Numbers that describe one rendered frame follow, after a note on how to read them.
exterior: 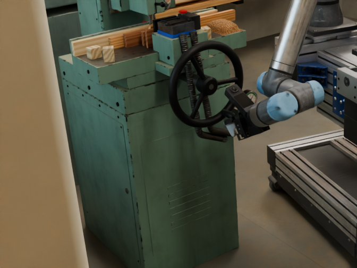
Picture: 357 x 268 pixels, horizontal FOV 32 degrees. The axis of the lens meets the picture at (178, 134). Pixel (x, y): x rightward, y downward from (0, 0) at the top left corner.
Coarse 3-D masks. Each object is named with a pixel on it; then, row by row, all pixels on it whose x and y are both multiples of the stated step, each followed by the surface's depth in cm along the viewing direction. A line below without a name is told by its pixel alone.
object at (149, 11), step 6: (132, 0) 225; (138, 0) 221; (144, 0) 217; (150, 0) 217; (156, 0) 219; (162, 0) 220; (132, 6) 227; (138, 6) 223; (144, 6) 219; (150, 6) 218; (156, 6) 219; (144, 12) 220; (150, 12) 219; (156, 12) 220
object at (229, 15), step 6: (222, 12) 240; (228, 12) 241; (234, 12) 243; (204, 18) 236; (210, 18) 238; (216, 18) 239; (222, 18) 241; (228, 18) 242; (234, 18) 244; (204, 24) 237; (114, 36) 220; (120, 36) 220; (114, 42) 219; (120, 42) 220; (114, 48) 220
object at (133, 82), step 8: (216, 56) 225; (224, 56) 227; (216, 64) 226; (152, 72) 213; (120, 80) 213; (128, 80) 209; (136, 80) 211; (144, 80) 212; (152, 80) 214; (160, 80) 216; (128, 88) 210
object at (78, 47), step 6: (204, 12) 238; (210, 12) 239; (216, 12) 241; (120, 30) 223; (126, 30) 223; (132, 30) 224; (96, 36) 218; (102, 36) 218; (108, 36) 220; (72, 42) 214; (78, 42) 214; (84, 42) 216; (90, 42) 217; (96, 42) 218; (102, 42) 219; (108, 42) 220; (72, 48) 215; (78, 48) 215; (84, 48) 216; (102, 48) 220; (78, 54) 216
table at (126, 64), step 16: (240, 32) 228; (128, 48) 219; (144, 48) 217; (80, 64) 213; (96, 64) 205; (112, 64) 204; (128, 64) 207; (144, 64) 210; (160, 64) 209; (192, 64) 209; (208, 64) 213; (96, 80) 205; (112, 80) 206
